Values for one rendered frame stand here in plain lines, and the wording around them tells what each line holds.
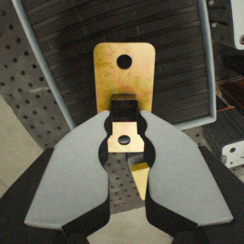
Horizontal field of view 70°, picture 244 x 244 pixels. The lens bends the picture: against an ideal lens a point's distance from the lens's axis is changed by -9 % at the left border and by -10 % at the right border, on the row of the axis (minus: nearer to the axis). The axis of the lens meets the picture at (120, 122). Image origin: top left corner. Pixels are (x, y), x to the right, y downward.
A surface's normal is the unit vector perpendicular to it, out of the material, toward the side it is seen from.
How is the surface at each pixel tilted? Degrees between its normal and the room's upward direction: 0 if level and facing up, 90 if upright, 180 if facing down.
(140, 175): 0
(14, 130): 0
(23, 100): 0
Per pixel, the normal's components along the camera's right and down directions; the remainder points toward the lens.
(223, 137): -0.28, -0.81
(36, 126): 0.00, 0.53
